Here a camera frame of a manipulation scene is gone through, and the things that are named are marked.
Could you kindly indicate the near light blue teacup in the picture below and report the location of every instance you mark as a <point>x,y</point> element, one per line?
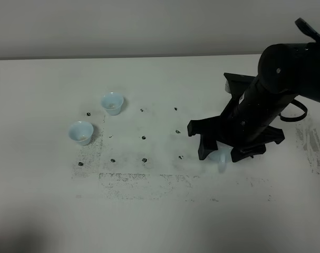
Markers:
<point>81,132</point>

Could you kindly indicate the light blue teacup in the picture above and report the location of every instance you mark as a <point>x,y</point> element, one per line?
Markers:
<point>81,132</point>
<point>112,103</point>

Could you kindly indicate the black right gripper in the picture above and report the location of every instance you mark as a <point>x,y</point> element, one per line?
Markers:
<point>245,121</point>

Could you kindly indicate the far light blue teacup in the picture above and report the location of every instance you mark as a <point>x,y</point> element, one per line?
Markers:
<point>112,103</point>

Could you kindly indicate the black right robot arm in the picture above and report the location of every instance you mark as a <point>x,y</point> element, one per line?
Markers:
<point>285,71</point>

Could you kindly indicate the light blue porcelain teapot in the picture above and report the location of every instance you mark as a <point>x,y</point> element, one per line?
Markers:
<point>221,158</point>

